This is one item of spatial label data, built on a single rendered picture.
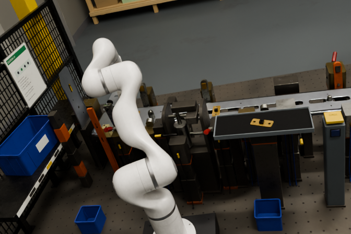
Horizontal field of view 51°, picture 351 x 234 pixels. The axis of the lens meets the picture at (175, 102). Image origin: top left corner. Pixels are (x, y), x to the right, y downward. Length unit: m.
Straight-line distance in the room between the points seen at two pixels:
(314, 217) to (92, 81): 1.07
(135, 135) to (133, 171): 0.13
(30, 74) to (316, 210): 1.62
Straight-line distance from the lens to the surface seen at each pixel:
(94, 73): 1.43
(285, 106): 1.63
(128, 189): 1.32
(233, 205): 1.80
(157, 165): 1.31
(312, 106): 1.81
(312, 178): 1.89
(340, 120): 1.47
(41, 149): 1.92
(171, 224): 1.48
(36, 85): 2.26
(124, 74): 1.39
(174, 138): 1.62
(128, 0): 6.81
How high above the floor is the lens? 2.06
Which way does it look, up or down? 32 degrees down
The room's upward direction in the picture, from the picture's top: 16 degrees counter-clockwise
